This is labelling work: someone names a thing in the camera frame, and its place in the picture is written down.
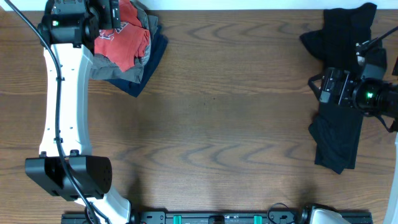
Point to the navy folded garment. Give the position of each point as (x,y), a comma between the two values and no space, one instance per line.
(159,46)

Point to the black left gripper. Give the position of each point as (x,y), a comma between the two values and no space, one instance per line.
(113,14)

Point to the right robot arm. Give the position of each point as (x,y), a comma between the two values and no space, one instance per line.
(372,96)

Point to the black garment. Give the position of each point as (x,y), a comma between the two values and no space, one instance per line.
(336,129)

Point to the grey folded shorts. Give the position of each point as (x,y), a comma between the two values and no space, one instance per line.
(104,69)

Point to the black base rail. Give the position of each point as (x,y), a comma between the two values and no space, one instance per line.
(227,218)

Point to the red orange t-shirt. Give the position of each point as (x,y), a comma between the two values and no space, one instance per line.
(128,42)

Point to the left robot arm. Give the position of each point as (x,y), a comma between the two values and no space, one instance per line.
(65,166)

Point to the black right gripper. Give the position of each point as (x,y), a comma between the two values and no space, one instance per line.
(349,80)

